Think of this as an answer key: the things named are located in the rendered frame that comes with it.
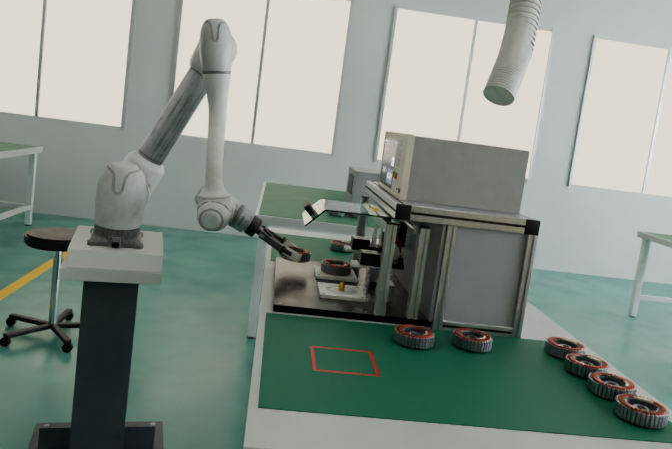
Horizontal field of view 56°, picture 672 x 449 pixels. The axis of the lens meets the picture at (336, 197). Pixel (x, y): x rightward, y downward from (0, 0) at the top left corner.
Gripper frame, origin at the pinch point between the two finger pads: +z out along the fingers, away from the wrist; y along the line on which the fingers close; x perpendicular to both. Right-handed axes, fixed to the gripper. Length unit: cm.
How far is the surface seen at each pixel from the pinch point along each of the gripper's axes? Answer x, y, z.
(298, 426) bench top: -8, 115, 3
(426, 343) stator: 10, 67, 34
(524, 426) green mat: 14, 108, 46
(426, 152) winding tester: 55, 37, 11
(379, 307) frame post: 8, 47, 24
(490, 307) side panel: 27, 47, 53
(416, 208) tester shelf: 39, 48, 16
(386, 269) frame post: 19, 46, 19
